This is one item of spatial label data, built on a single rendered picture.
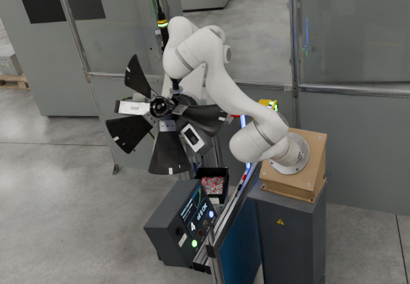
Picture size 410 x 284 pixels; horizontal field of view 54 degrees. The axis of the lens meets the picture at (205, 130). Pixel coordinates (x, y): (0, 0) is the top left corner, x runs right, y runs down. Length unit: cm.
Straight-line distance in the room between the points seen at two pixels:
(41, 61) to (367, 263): 376
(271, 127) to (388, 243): 174
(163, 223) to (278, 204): 65
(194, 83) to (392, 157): 134
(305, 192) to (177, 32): 88
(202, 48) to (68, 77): 347
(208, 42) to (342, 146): 163
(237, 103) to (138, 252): 188
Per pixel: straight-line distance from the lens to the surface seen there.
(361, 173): 295
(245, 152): 148
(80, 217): 357
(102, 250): 322
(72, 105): 495
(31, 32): 478
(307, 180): 182
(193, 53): 142
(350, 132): 277
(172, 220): 140
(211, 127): 202
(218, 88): 143
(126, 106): 246
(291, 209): 185
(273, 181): 187
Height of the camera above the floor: 220
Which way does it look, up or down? 32 degrees down
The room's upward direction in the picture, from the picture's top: 10 degrees counter-clockwise
